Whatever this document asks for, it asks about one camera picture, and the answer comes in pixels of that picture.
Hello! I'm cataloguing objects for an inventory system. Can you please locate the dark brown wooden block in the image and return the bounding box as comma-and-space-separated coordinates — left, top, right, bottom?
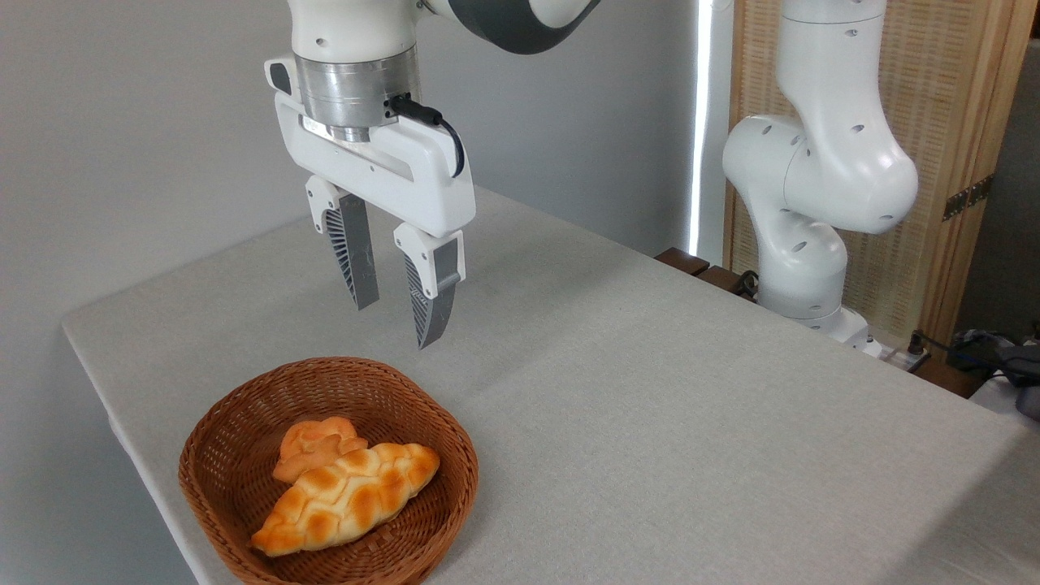
655, 248, 711, 277
697, 266, 758, 303
910, 357, 986, 400

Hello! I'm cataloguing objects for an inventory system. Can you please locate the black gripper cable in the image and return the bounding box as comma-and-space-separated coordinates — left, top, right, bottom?
386, 95, 466, 178

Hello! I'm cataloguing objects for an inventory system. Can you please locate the long braided bread loaf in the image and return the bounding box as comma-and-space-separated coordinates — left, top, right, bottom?
250, 442, 441, 558

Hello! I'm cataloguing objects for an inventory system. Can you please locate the metal screen hinge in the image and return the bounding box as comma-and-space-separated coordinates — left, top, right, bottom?
942, 175, 994, 222

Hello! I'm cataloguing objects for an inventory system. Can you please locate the white power strip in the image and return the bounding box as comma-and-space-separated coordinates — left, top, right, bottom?
880, 341, 932, 374

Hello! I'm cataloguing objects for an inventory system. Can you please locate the round knotted bread roll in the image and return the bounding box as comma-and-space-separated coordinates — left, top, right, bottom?
272, 416, 370, 485

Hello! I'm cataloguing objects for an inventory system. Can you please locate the dark grey bag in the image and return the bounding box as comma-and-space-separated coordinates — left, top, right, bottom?
949, 325, 1040, 422

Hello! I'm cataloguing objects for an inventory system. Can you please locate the brown woven wicker basket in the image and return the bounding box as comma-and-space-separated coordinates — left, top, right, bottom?
178, 357, 480, 585

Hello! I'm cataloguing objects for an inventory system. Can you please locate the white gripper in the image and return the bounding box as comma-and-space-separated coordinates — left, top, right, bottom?
264, 55, 478, 350

